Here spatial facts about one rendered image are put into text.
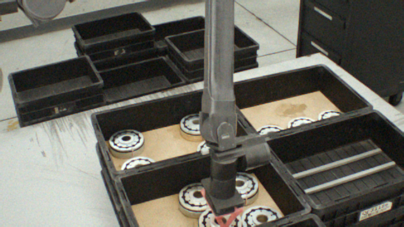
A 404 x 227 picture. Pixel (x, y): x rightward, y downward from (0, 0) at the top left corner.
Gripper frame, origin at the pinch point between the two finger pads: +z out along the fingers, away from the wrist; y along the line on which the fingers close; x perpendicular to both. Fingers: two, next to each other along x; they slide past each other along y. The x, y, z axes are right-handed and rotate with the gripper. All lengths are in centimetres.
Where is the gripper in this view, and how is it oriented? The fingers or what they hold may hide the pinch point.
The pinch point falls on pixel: (220, 219)
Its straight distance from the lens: 125.0
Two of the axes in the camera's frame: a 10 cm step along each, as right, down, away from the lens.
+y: -3.7, -5.4, 7.6
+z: -0.2, 8.2, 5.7
